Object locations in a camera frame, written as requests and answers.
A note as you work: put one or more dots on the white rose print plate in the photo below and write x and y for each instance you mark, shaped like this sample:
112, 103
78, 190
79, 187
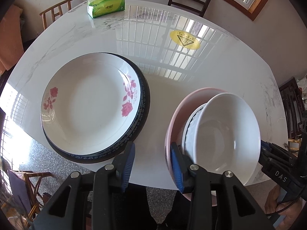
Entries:
88, 100

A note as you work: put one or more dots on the orange cloth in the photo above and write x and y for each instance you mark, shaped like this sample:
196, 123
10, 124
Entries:
9, 57

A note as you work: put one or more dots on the rattan chair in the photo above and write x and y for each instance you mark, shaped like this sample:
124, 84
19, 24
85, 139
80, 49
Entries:
19, 189

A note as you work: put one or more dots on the person's right hand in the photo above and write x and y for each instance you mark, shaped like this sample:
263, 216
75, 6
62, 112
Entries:
272, 201

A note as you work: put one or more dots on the dark carved wooden chair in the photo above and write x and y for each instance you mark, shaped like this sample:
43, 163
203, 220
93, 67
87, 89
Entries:
290, 105

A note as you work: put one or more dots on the dark blue patterned plate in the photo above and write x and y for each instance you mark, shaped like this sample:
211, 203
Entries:
145, 100

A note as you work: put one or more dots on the light wooden chair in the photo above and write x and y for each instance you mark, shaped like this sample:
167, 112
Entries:
55, 7

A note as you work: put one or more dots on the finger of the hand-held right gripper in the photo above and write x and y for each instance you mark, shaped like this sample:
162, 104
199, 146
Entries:
280, 157

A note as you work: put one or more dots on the green tissue pack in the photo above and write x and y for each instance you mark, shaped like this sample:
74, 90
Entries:
108, 7

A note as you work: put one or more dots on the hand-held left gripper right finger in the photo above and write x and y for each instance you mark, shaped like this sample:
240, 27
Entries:
177, 172

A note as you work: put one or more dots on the brown framed barred window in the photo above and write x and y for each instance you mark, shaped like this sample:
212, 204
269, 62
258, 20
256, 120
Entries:
260, 6

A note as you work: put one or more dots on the white cartoon print bowl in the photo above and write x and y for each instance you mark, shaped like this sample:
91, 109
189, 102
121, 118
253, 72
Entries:
223, 136

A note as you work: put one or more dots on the white ribbed bowl pink stripes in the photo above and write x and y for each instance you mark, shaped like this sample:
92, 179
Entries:
188, 136

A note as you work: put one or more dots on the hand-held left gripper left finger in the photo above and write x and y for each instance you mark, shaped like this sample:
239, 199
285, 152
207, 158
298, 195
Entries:
128, 165

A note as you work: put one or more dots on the yellow round warning sticker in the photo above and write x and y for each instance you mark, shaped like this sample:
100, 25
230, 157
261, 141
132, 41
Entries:
184, 39

